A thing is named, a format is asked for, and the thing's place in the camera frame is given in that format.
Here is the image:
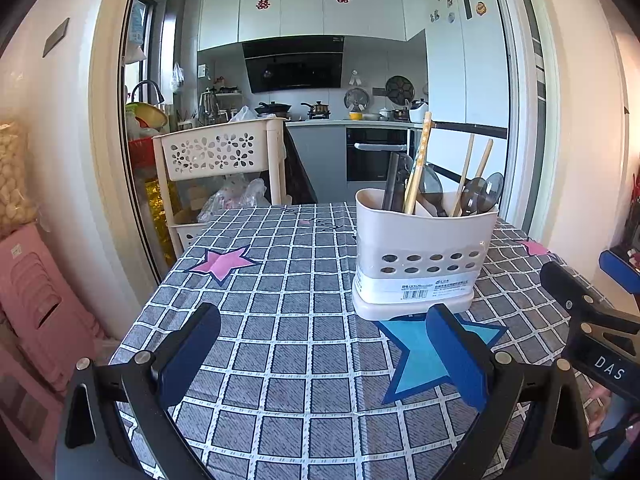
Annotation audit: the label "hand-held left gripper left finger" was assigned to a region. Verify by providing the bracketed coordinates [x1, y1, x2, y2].
[54, 301, 223, 480]

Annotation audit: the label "yellow green colander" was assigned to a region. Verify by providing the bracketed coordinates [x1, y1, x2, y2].
[125, 102, 169, 131]

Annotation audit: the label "black range hood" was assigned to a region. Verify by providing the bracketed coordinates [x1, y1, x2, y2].
[242, 36, 347, 94]

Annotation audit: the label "pink plastic stool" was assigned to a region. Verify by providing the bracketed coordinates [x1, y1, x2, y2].
[0, 224, 108, 461]

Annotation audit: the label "black multi-hole pan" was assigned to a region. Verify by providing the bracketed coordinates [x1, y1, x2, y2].
[385, 75, 416, 102]

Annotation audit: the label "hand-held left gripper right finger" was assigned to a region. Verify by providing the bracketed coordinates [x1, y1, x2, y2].
[424, 302, 592, 480]

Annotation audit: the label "gold foil bundle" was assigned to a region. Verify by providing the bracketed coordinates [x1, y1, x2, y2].
[145, 177, 176, 256]

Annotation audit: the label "black built-in oven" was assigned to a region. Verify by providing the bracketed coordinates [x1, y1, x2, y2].
[346, 127, 413, 183]

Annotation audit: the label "white wall cabinets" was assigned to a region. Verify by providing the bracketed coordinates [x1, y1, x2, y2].
[197, 0, 426, 52]

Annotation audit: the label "white plastic utensil holder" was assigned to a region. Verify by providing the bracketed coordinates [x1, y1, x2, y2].
[351, 187, 500, 322]

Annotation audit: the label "white refrigerator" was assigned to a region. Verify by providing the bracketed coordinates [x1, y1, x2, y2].
[407, 0, 511, 211]

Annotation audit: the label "round steel steamer rack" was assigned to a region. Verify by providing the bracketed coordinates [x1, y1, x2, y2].
[344, 87, 371, 112]

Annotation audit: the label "curved steel faucet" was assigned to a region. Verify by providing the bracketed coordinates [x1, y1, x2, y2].
[131, 80, 166, 106]

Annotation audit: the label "light wooden chopstick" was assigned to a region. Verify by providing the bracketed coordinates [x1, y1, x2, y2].
[404, 111, 434, 215]
[471, 138, 495, 181]

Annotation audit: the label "cream perforated storage trolley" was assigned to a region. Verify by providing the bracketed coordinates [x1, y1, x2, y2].
[152, 117, 288, 256]

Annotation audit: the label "red plastic basin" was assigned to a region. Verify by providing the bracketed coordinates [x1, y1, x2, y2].
[129, 137, 157, 171]

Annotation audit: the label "white sliding door frame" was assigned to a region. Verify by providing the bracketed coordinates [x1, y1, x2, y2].
[492, 0, 548, 241]

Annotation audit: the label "person's right hand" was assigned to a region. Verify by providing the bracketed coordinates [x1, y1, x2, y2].
[588, 385, 613, 437]

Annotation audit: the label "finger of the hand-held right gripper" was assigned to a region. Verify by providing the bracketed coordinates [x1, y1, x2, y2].
[540, 260, 640, 334]
[599, 249, 640, 297]

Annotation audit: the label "bag of pale puffed snacks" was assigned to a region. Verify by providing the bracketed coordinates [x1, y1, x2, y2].
[0, 120, 38, 236]

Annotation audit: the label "clear printed plastic bags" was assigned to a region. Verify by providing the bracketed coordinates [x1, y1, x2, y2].
[197, 175, 271, 223]

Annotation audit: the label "grey kitchen base cabinet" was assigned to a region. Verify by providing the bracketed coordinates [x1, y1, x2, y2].
[285, 119, 416, 206]

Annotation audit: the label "grey checked tablecloth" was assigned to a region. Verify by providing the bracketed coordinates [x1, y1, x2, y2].
[107, 202, 616, 480]

